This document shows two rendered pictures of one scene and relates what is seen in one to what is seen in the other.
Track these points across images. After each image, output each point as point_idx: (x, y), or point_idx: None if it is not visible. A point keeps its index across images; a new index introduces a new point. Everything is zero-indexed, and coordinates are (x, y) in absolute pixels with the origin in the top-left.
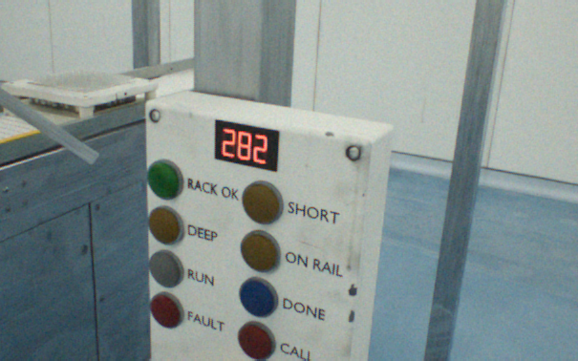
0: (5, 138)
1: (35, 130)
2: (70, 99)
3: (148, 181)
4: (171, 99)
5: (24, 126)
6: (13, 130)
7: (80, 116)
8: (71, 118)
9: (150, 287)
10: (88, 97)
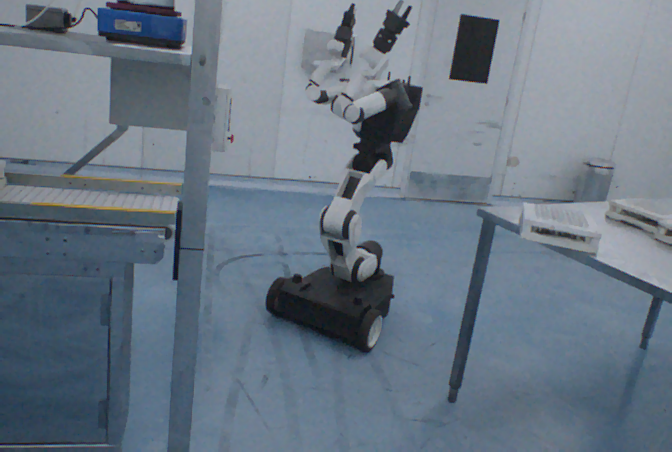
0: (87, 177)
1: (61, 175)
2: (1, 166)
3: (231, 103)
4: (226, 88)
5: (6, 200)
6: (20, 200)
7: (3, 176)
8: (1, 181)
9: (227, 126)
10: (1, 160)
